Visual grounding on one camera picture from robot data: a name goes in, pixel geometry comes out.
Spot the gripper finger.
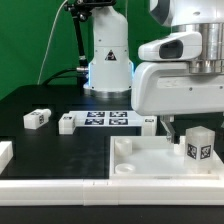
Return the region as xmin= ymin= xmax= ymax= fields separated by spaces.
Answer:
xmin=160 ymin=115 xmax=176 ymax=143

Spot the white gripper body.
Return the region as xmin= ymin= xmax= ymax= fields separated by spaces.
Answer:
xmin=131 ymin=62 xmax=224 ymax=116

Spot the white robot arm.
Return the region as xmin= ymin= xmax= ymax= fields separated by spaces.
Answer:
xmin=84 ymin=0 xmax=224 ymax=117

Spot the white U-shaped obstacle fence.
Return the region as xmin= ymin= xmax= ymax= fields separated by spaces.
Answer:
xmin=0 ymin=141 xmax=224 ymax=206

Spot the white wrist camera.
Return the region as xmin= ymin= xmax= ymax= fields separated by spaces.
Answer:
xmin=138 ymin=31 xmax=202 ymax=61

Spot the white marker base plate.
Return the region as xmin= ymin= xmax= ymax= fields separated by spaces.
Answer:
xmin=70 ymin=110 xmax=143 ymax=127

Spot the black cable bundle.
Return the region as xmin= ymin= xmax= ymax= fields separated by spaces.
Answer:
xmin=43 ymin=67 xmax=88 ymax=87

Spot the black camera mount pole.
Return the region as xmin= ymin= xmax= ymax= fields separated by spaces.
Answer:
xmin=64 ymin=0 xmax=116 ymax=88

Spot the white cable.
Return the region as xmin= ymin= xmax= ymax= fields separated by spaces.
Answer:
xmin=37 ymin=0 xmax=69 ymax=86

